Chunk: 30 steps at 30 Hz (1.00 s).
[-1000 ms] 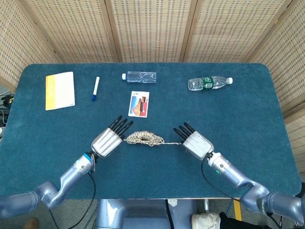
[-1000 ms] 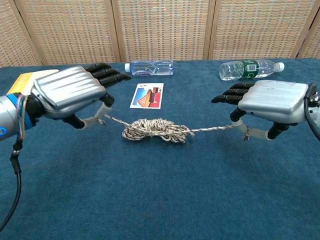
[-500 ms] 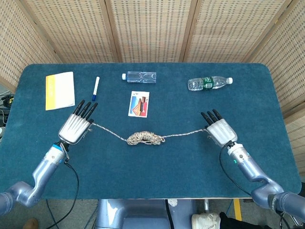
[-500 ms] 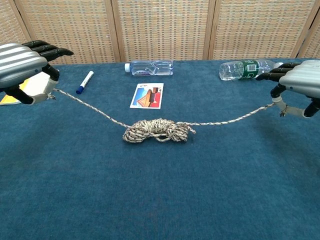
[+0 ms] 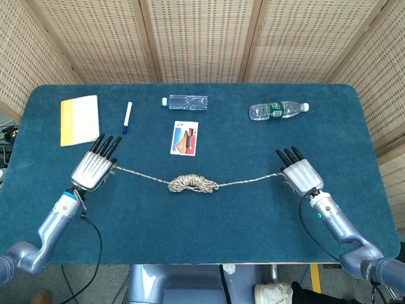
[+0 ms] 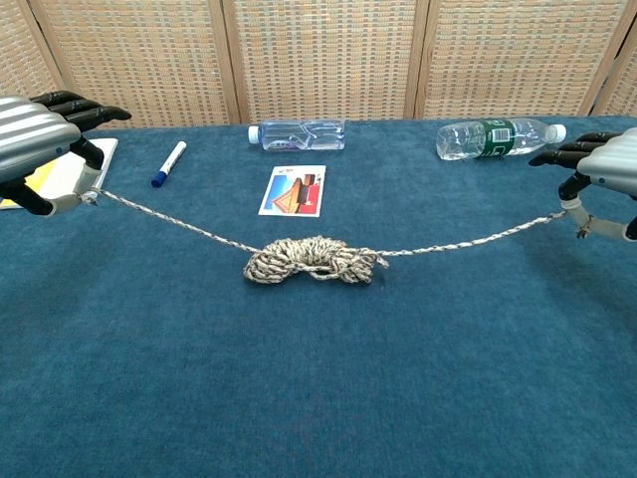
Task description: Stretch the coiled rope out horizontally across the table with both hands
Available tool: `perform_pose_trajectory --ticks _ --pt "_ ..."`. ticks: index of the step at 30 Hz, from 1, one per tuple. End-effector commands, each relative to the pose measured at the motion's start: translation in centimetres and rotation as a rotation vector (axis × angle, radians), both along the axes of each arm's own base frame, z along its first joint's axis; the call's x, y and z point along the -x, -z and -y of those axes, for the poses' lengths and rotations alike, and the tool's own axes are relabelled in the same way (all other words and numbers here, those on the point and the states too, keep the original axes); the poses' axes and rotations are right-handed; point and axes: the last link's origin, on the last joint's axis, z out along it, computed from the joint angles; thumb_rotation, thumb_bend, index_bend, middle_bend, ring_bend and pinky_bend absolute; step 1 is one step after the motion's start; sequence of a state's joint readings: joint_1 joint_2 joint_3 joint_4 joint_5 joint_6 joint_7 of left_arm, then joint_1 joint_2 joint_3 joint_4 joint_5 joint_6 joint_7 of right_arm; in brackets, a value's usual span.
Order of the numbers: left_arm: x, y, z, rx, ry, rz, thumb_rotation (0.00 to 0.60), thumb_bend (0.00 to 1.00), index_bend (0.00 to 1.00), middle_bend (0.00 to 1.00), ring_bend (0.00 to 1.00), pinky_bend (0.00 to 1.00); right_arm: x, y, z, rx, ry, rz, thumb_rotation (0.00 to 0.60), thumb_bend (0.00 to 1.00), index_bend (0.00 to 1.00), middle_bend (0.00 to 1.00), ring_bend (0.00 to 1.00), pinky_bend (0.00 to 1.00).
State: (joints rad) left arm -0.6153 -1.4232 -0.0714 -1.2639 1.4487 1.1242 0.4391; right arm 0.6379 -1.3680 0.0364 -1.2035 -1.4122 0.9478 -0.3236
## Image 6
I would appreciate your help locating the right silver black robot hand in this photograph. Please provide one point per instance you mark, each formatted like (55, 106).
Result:
(612, 164)

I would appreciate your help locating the round water bottle green label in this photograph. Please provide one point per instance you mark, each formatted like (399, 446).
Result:
(497, 138)

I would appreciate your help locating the yellow and white booklet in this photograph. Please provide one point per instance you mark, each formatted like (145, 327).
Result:
(55, 174)

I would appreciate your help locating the white marker with blue cap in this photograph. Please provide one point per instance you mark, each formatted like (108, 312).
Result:
(169, 164)

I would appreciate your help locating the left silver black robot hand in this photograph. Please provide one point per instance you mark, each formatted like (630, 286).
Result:
(35, 134)

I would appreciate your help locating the woven bamboo screen panel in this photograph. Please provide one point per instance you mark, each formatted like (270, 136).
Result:
(624, 84)
(139, 60)
(517, 55)
(20, 50)
(323, 60)

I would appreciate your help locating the blue felt table cover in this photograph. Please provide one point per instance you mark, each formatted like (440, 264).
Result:
(318, 373)

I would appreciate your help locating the picture card with red building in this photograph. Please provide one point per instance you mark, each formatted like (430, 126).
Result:
(293, 191)

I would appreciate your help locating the square clear water bottle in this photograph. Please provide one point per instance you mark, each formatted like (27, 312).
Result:
(298, 135)

